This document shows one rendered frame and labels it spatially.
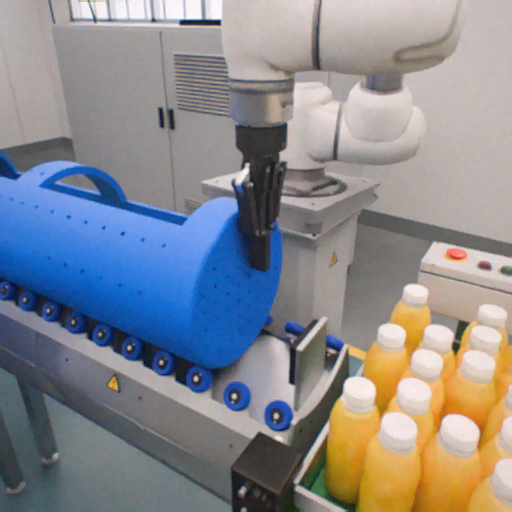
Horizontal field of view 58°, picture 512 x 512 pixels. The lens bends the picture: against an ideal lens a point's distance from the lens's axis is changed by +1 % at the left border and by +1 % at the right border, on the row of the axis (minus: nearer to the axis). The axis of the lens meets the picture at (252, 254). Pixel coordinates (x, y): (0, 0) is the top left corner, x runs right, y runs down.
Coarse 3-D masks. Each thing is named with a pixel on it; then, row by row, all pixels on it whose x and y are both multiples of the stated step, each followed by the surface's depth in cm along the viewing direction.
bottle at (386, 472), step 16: (368, 448) 55; (384, 448) 53; (416, 448) 53; (368, 464) 54; (384, 464) 52; (400, 464) 52; (416, 464) 52; (368, 480) 55; (384, 480) 53; (400, 480) 52; (416, 480) 53; (368, 496) 55; (384, 496) 54; (400, 496) 53
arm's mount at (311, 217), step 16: (224, 176) 138; (336, 176) 143; (208, 192) 131; (224, 192) 127; (288, 192) 124; (320, 192) 125; (336, 192) 125; (352, 192) 127; (368, 192) 134; (288, 208) 115; (304, 208) 112; (320, 208) 112; (336, 208) 119; (352, 208) 128; (288, 224) 117; (304, 224) 114; (320, 224) 115; (336, 224) 121
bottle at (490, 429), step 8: (504, 400) 59; (496, 408) 60; (504, 408) 59; (488, 416) 61; (496, 416) 59; (504, 416) 58; (488, 424) 60; (496, 424) 59; (488, 432) 60; (496, 432) 59; (480, 440) 63; (480, 448) 62
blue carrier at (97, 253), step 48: (0, 192) 88; (48, 192) 83; (96, 192) 109; (0, 240) 86; (48, 240) 79; (96, 240) 74; (144, 240) 71; (192, 240) 67; (240, 240) 73; (48, 288) 84; (96, 288) 75; (144, 288) 69; (192, 288) 65; (240, 288) 76; (144, 336) 75; (192, 336) 67; (240, 336) 80
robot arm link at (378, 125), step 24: (360, 96) 112; (384, 96) 110; (408, 96) 112; (360, 120) 114; (384, 120) 112; (408, 120) 114; (336, 144) 120; (360, 144) 118; (384, 144) 116; (408, 144) 116
